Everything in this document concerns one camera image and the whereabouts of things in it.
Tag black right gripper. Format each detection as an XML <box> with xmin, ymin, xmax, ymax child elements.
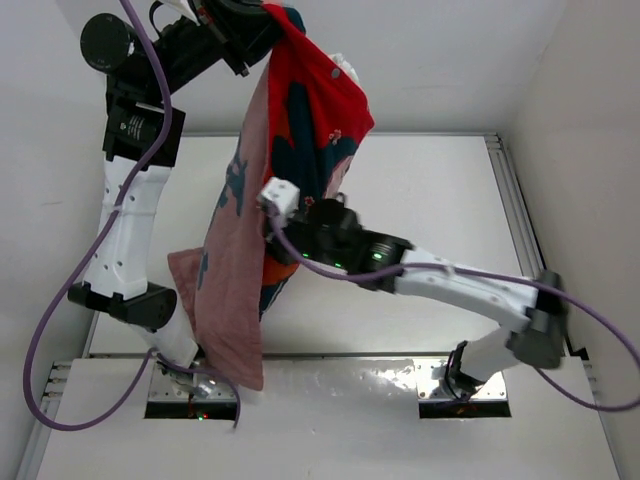
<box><xmin>252</xmin><ymin>201</ymin><xmax>348</xmax><ymax>269</ymax></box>

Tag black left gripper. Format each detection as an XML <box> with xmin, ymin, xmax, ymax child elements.
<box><xmin>140</xmin><ymin>0</ymin><xmax>294</xmax><ymax>105</ymax></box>

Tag white pillow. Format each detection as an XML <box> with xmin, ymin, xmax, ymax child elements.
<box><xmin>329</xmin><ymin>52</ymin><xmax>360</xmax><ymax>85</ymax></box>

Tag red cartoon print pillowcase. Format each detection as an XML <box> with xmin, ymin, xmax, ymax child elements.
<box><xmin>168</xmin><ymin>3</ymin><xmax>374</xmax><ymax>391</ymax></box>

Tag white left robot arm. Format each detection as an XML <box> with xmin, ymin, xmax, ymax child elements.
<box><xmin>68</xmin><ymin>1</ymin><xmax>282</xmax><ymax>368</ymax></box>

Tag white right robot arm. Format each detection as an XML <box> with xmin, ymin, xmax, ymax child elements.
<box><xmin>263</xmin><ymin>199</ymin><xmax>567</xmax><ymax>402</ymax></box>

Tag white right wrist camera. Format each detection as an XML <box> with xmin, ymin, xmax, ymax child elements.
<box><xmin>257</xmin><ymin>177</ymin><xmax>299</xmax><ymax>228</ymax></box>

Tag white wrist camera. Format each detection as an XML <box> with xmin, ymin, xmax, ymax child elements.
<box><xmin>257</xmin><ymin>177</ymin><xmax>299</xmax><ymax>228</ymax></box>
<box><xmin>162</xmin><ymin>0</ymin><xmax>203</xmax><ymax>25</ymax></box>

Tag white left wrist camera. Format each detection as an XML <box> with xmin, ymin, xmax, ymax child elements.
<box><xmin>162</xmin><ymin>0</ymin><xmax>203</xmax><ymax>25</ymax></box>

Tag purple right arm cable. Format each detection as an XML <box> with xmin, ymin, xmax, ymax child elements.
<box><xmin>262</xmin><ymin>204</ymin><xmax>640</xmax><ymax>414</ymax></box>

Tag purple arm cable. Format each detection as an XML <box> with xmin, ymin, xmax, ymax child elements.
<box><xmin>22</xmin><ymin>0</ymin><xmax>244</xmax><ymax>432</ymax></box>
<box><xmin>262</xmin><ymin>204</ymin><xmax>640</xmax><ymax>414</ymax></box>

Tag aluminium frame rail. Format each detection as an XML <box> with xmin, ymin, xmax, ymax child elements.
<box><xmin>484</xmin><ymin>133</ymin><xmax>546</xmax><ymax>277</ymax></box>

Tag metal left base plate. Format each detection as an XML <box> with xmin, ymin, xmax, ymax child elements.
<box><xmin>147</xmin><ymin>360</ymin><xmax>237</xmax><ymax>403</ymax></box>

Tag metal base plate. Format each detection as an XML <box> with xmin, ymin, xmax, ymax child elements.
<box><xmin>147</xmin><ymin>360</ymin><xmax>237</xmax><ymax>403</ymax></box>
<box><xmin>414</xmin><ymin>357</ymin><xmax>511</xmax><ymax>401</ymax></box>

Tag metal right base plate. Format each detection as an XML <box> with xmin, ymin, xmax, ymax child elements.
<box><xmin>414</xmin><ymin>357</ymin><xmax>511</xmax><ymax>401</ymax></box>

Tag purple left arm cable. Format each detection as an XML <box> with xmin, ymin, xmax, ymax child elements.
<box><xmin>22</xmin><ymin>0</ymin><xmax>244</xmax><ymax>432</ymax></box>

